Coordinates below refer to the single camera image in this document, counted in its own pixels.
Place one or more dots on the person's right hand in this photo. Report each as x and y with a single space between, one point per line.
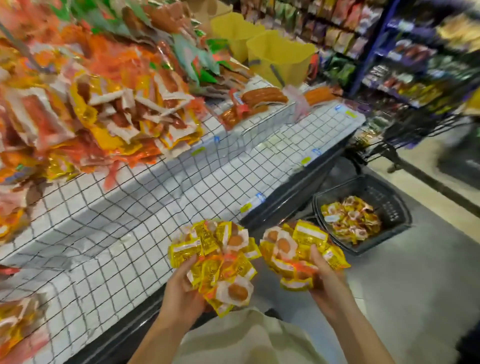
331 291

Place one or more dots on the person's left hand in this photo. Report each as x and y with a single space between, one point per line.
180 300

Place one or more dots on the yellow snack packets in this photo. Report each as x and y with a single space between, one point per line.
221 270
289 247

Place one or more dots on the heap of yellow sausage bundles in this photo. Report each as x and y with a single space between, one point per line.
351 219

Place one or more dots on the tiled white display table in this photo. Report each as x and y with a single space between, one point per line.
187 195

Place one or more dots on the black shopping basket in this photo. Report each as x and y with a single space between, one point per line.
390 199

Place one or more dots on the long orange sausage pack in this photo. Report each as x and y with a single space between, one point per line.
321 94

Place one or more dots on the red label brown sausage pack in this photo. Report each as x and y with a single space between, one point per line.
262 96

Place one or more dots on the large pile of sausage packets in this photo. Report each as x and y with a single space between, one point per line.
75 112

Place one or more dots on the pile of sausage packets tier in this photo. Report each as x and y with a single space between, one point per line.
187 56

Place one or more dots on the blue yellow price label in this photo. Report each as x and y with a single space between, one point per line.
347 112
310 157
251 204

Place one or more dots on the yellow bin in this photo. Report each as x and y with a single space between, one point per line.
281 56
232 30
210 7

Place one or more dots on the blue goods rack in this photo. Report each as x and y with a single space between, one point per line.
420 60

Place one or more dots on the store shelving with packaged goods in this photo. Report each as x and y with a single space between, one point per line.
330 22

